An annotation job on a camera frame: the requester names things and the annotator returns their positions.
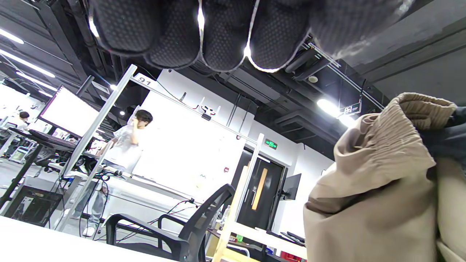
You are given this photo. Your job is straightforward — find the person's right hand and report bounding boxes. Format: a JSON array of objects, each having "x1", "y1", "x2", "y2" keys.
[{"x1": 418, "y1": 107, "x2": 466, "y2": 168}]

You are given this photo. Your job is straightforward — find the person's left hand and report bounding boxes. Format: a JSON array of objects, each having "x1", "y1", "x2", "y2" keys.
[{"x1": 87, "y1": 0, "x2": 416, "y2": 72}]

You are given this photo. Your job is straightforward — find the khaki shorts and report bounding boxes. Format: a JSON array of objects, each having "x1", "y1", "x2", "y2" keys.
[{"x1": 303, "y1": 92, "x2": 466, "y2": 262}]

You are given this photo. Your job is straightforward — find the black monitor on arm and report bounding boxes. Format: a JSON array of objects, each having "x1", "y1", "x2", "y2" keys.
[{"x1": 278, "y1": 173, "x2": 303, "y2": 201}]

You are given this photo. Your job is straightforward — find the dark double door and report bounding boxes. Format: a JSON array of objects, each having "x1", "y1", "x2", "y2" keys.
[{"x1": 236, "y1": 148, "x2": 289, "y2": 230}]

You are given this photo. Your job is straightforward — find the bright computer monitor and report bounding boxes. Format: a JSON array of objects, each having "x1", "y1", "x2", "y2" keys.
[{"x1": 37, "y1": 85, "x2": 101, "y2": 139}]

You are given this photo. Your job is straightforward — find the black office chair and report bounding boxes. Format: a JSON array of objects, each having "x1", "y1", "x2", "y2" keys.
[{"x1": 105, "y1": 183, "x2": 236, "y2": 262}]

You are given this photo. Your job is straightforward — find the black computer tower on dolly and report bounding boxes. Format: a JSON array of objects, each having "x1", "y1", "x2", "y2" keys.
[{"x1": 3, "y1": 185, "x2": 64, "y2": 228}]

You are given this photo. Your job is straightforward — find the white camera on frame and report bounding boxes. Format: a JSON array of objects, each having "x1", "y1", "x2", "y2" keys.
[{"x1": 198, "y1": 105, "x2": 221, "y2": 122}]

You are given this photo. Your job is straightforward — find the aluminium frame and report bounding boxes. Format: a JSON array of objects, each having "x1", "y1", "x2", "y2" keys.
[{"x1": 54, "y1": 64, "x2": 265, "y2": 233}]

